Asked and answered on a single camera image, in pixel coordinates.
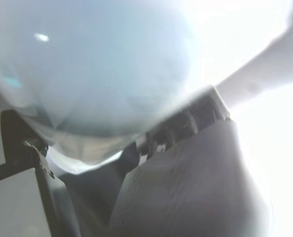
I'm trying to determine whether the large clear plastic syringe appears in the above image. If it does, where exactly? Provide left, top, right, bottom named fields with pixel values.
left=0, top=0, right=211, bottom=176

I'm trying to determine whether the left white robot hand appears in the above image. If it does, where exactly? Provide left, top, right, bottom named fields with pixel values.
left=0, top=14, right=293, bottom=237

